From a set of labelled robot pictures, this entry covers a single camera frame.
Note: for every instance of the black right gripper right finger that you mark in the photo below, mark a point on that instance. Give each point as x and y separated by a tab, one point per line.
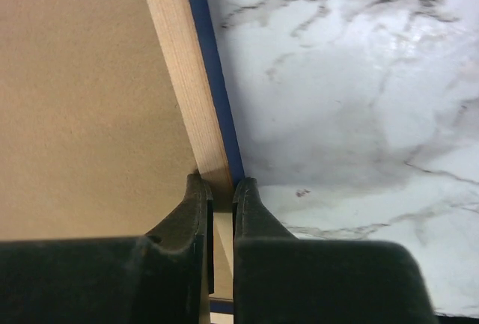
279	278

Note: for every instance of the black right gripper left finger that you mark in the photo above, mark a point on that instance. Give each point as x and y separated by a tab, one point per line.
163	276

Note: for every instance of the brown frame backing board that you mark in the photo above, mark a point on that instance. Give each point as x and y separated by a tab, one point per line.
92	140

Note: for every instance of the blue wooden picture frame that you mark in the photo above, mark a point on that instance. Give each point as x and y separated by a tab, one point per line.
194	77

